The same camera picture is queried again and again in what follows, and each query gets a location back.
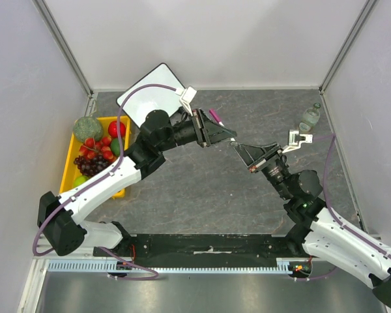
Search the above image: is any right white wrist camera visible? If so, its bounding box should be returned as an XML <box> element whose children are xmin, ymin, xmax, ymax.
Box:
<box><xmin>282</xmin><ymin>130</ymin><xmax>313</xmax><ymax>154</ymax></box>

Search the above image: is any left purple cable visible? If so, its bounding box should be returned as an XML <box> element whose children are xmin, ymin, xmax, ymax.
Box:
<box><xmin>32</xmin><ymin>83</ymin><xmax>183</xmax><ymax>281</ymax></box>

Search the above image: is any green pear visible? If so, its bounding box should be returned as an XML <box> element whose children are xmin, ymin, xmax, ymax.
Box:
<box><xmin>73</xmin><ymin>175</ymin><xmax>89</xmax><ymax>188</ymax></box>

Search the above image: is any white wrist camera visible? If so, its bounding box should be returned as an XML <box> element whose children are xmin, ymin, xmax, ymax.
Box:
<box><xmin>175</xmin><ymin>86</ymin><xmax>197</xmax><ymax>116</ymax></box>
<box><xmin>282</xmin><ymin>130</ymin><xmax>313</xmax><ymax>154</ymax></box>

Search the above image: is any green netted melon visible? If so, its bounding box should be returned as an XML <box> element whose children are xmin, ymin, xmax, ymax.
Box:
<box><xmin>72</xmin><ymin>116</ymin><xmax>104</xmax><ymax>142</ymax></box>

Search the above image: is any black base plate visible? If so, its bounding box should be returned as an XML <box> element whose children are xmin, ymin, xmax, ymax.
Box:
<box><xmin>112</xmin><ymin>233</ymin><xmax>317</xmax><ymax>267</ymax></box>

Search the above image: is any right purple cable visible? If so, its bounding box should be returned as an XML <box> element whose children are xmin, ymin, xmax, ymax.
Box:
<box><xmin>293</xmin><ymin>134</ymin><xmax>391</xmax><ymax>282</ymax></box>

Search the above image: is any white slotted cable duct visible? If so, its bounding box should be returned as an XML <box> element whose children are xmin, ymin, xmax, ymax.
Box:
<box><xmin>48</xmin><ymin>259</ymin><xmax>295</xmax><ymax>275</ymax></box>

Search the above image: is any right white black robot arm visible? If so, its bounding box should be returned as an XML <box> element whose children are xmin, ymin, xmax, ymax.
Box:
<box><xmin>231</xmin><ymin>142</ymin><xmax>391</xmax><ymax>308</ymax></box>

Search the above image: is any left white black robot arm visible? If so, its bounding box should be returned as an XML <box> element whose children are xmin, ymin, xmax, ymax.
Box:
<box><xmin>38</xmin><ymin>110</ymin><xmax>237</xmax><ymax>256</ymax></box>

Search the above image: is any red apple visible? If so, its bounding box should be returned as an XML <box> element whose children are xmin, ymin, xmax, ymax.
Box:
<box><xmin>108</xmin><ymin>121</ymin><xmax>126</xmax><ymax>138</ymax></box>

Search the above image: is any red strawberry cluster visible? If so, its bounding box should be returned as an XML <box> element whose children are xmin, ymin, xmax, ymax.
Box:
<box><xmin>79</xmin><ymin>136</ymin><xmax>116</xmax><ymax>162</ymax></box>

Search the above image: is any purple cable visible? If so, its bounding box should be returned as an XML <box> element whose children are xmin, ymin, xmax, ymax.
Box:
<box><xmin>293</xmin><ymin>134</ymin><xmax>391</xmax><ymax>282</ymax></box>
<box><xmin>32</xmin><ymin>83</ymin><xmax>183</xmax><ymax>281</ymax></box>

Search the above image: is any white whiteboard black frame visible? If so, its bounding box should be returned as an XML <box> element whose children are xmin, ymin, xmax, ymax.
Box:
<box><xmin>117</xmin><ymin>63</ymin><xmax>184</xmax><ymax>128</ymax></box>

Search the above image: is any yellow plastic bin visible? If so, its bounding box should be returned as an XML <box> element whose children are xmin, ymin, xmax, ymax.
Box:
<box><xmin>59</xmin><ymin>115</ymin><xmax>131</xmax><ymax>194</ymax></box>

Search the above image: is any purple grape bunch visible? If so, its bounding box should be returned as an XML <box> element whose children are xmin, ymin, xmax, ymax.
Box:
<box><xmin>74</xmin><ymin>156</ymin><xmax>110</xmax><ymax>177</ymax></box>

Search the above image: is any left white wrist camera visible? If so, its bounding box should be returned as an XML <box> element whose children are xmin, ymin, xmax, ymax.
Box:
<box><xmin>175</xmin><ymin>86</ymin><xmax>197</xmax><ymax>116</ymax></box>

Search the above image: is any green lime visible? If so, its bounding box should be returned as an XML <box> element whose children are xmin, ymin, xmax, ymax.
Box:
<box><xmin>110</xmin><ymin>138</ymin><xmax>121</xmax><ymax>157</ymax></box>

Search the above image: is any clear glass bottle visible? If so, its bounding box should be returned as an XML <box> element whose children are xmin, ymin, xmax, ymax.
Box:
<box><xmin>298</xmin><ymin>102</ymin><xmax>321</xmax><ymax>133</ymax></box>

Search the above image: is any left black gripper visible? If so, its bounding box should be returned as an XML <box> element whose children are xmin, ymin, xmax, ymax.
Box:
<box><xmin>158</xmin><ymin>108</ymin><xmax>237</xmax><ymax>152</ymax></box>

